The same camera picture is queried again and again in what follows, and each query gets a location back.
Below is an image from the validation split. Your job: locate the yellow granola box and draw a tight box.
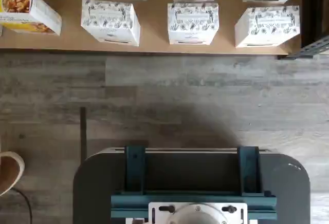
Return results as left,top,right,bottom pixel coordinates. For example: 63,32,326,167
0,0,62,36

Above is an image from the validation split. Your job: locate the white slotted mounting plate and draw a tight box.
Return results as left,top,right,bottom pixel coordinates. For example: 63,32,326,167
148,201,248,224

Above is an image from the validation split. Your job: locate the grey rounded robot cart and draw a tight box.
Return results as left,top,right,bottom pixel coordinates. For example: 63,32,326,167
73,147,311,224

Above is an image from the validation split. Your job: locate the grey metal angle beam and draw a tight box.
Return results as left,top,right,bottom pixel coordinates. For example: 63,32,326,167
277,35,329,61

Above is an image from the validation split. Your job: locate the round tan bowl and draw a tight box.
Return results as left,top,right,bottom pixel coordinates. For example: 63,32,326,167
0,151,26,197

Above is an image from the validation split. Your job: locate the teal metal mounting frame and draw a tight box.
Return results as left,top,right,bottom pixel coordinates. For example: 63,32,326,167
111,145,278,224

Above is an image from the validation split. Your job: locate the thin black floor cable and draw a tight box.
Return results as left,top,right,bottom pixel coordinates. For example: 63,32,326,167
11,187,33,224

